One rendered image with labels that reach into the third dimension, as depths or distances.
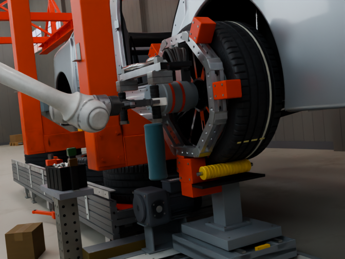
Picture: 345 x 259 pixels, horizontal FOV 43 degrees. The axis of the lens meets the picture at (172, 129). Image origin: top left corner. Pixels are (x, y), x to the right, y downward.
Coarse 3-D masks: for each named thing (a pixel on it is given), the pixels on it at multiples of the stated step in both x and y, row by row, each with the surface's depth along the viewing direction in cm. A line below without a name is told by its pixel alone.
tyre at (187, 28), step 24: (216, 24) 187; (240, 24) 194; (216, 48) 183; (240, 48) 178; (264, 48) 184; (240, 72) 174; (264, 72) 180; (264, 96) 178; (240, 120) 176; (264, 120) 183; (216, 144) 190; (240, 144) 185; (264, 144) 193
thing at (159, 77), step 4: (148, 72) 172; (152, 72) 169; (156, 72) 170; (160, 72) 171; (164, 72) 172; (168, 72) 173; (148, 76) 172; (152, 76) 170; (156, 76) 170; (160, 76) 171; (164, 76) 172; (168, 76) 173; (172, 76) 174; (148, 80) 173; (152, 80) 170; (156, 80) 170; (160, 80) 171; (164, 80) 172; (168, 80) 173; (172, 80) 174; (148, 84) 173
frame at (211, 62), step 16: (160, 48) 208; (192, 48) 183; (208, 48) 181; (208, 64) 174; (208, 80) 175; (208, 96) 176; (224, 112) 176; (208, 128) 179; (176, 144) 208; (208, 144) 188
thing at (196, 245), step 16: (176, 240) 219; (192, 240) 216; (272, 240) 196; (288, 240) 200; (192, 256) 207; (208, 256) 194; (224, 256) 182; (240, 256) 182; (256, 256) 186; (272, 256) 190; (288, 256) 194
